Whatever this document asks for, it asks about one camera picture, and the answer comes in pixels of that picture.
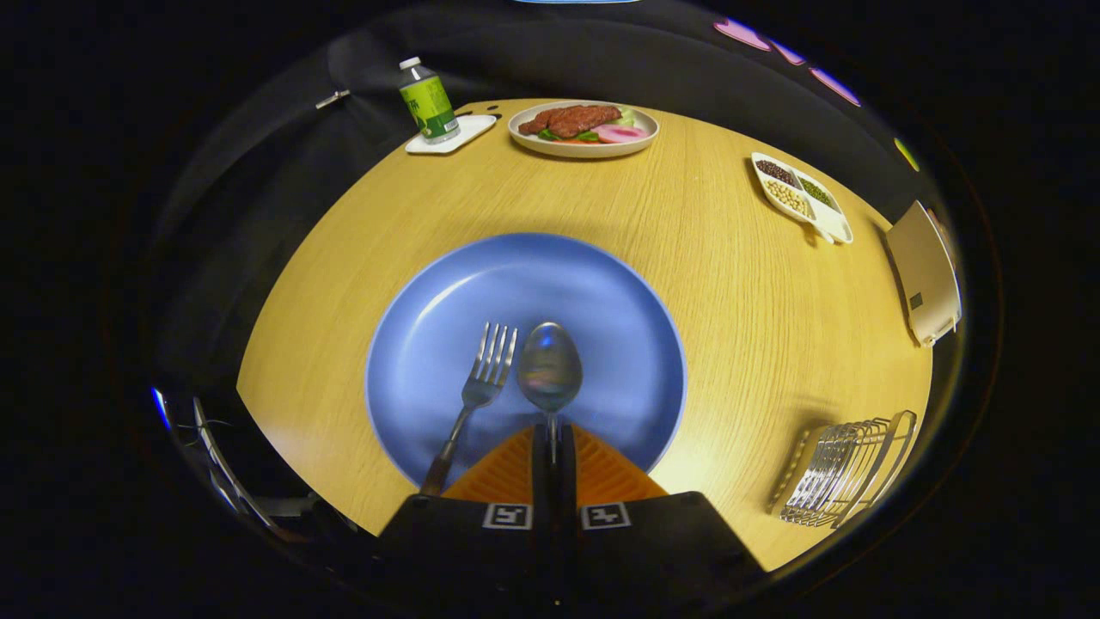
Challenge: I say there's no metal fork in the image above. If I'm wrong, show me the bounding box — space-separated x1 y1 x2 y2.
419 322 519 497

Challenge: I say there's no pile of yellow soybeans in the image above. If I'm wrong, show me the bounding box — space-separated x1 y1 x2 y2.
765 181 810 216

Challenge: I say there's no white framed monitor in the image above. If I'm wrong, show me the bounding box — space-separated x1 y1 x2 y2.
191 395 303 544

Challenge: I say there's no white rectangular box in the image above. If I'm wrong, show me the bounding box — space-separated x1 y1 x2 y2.
885 200 963 347

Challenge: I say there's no beige food plate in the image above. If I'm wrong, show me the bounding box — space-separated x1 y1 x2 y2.
507 100 661 159

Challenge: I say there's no white square coaster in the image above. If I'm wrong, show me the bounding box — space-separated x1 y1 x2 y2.
405 114 498 156

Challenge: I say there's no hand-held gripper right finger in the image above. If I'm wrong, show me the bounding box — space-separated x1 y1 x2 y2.
554 424 766 596

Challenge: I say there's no green label plastic bottle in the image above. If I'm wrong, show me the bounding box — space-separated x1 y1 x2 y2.
398 57 461 144

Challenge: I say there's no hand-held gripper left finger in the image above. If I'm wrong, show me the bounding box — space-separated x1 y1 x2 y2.
378 424 555 594

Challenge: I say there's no brown steak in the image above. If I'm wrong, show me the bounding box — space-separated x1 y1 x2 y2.
517 104 623 140

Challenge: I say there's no white divided dish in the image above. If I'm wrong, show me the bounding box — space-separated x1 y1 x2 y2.
750 152 854 246

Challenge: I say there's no metal wire rack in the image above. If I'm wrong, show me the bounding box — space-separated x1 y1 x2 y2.
769 410 919 529

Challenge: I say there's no metal spoon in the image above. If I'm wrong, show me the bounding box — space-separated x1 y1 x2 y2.
516 322 584 465

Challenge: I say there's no blue round plate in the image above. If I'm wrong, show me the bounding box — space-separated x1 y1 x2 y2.
365 232 688 491

